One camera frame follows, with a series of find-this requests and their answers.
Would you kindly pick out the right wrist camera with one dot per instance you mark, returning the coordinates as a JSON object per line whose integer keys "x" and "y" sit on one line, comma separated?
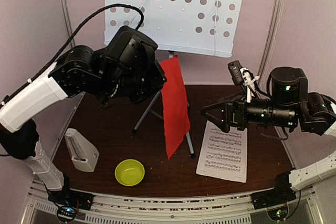
{"x": 245, "y": 79}

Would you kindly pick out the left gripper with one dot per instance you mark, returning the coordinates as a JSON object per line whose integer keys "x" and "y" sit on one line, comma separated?
{"x": 158, "y": 78}

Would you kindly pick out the aluminium front rail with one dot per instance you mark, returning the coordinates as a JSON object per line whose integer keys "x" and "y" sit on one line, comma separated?
{"x": 231, "y": 208}

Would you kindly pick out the white metronome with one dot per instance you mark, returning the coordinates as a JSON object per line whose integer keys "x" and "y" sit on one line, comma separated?
{"x": 83, "y": 153}

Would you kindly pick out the left aluminium frame post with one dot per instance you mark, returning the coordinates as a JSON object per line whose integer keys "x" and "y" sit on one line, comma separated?
{"x": 66, "y": 15}

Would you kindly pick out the aluminium frame post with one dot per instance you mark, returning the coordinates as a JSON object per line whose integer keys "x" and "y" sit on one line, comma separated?
{"x": 270, "y": 41}
{"x": 66, "y": 15}

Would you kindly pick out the right aluminium frame post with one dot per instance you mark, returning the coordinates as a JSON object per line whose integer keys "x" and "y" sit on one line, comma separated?
{"x": 270, "y": 41}

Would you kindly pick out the red sheet music page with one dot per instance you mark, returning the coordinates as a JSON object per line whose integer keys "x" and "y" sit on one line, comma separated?
{"x": 174, "y": 98}

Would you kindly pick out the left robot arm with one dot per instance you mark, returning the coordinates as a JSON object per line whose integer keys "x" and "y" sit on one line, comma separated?
{"x": 126, "y": 67}

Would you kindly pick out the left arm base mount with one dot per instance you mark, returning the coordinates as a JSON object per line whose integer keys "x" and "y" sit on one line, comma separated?
{"x": 69, "y": 203}

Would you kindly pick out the white perforated music stand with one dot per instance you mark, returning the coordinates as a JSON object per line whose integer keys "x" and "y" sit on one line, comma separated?
{"x": 201, "y": 27}

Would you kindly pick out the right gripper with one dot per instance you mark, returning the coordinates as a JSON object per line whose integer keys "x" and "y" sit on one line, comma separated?
{"x": 238, "y": 106}

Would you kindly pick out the green bowl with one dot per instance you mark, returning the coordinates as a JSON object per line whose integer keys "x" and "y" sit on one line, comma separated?
{"x": 129, "y": 172}

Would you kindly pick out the white sheet music page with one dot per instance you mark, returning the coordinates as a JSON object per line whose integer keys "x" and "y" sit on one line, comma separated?
{"x": 223, "y": 155}

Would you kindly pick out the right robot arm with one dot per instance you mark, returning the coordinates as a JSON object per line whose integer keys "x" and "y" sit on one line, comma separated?
{"x": 287, "y": 104}

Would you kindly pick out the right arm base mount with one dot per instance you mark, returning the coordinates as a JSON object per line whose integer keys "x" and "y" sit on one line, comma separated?
{"x": 275, "y": 201}

